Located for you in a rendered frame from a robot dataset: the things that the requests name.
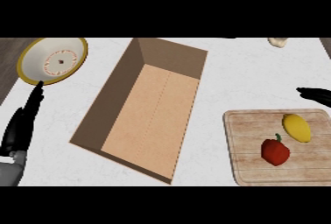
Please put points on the open cardboard box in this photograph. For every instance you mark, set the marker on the open cardboard box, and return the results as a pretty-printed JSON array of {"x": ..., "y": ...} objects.
[{"x": 143, "y": 116}]

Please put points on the white bowl with yellow rim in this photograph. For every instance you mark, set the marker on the white bowl with yellow rim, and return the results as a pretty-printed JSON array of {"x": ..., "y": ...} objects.
[{"x": 54, "y": 60}]

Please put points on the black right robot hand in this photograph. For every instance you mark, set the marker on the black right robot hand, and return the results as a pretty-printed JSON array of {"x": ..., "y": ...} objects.
[{"x": 317, "y": 94}]

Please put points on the yellow lemon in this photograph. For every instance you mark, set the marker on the yellow lemon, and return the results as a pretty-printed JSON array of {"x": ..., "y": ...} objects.
[{"x": 296, "y": 128}]

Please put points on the wooden cutting board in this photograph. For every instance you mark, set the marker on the wooden cutting board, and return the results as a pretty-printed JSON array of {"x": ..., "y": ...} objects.
[{"x": 280, "y": 151}]

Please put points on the pale garlic bulb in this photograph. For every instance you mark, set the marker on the pale garlic bulb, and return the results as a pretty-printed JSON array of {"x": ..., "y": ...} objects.
[{"x": 279, "y": 42}]

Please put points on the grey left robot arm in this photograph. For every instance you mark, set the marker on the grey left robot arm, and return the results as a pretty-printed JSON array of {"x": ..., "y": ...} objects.
[{"x": 8, "y": 172}]

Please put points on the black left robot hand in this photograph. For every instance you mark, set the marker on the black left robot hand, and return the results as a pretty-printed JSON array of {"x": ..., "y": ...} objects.
[{"x": 20, "y": 128}]

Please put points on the red bell pepper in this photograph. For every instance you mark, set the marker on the red bell pepper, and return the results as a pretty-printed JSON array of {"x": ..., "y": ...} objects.
[{"x": 276, "y": 151}]

